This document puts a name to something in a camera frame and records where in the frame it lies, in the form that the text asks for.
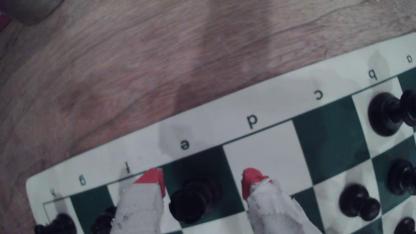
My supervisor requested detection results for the black chess bishop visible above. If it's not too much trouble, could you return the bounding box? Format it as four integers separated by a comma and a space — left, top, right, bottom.
90, 206, 118, 234
394, 217, 416, 234

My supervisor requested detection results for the black chess piece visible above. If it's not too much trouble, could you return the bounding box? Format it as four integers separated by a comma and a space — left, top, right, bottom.
168, 177, 225, 225

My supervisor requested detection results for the black chess pawn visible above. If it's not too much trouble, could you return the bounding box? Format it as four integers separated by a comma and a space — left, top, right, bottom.
339, 184, 381, 222
387, 159, 416, 196

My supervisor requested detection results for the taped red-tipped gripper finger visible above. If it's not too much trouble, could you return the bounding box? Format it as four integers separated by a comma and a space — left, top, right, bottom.
110, 168, 167, 234
241, 168, 322, 234

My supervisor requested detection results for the green white chess mat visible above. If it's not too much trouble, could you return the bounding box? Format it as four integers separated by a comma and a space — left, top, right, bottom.
25, 32, 416, 234

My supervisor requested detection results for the black chess rook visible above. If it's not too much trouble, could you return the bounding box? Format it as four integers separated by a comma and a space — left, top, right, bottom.
33, 213, 77, 234

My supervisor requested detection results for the black chess knight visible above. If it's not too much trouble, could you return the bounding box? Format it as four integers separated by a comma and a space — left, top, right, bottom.
368, 89, 416, 137

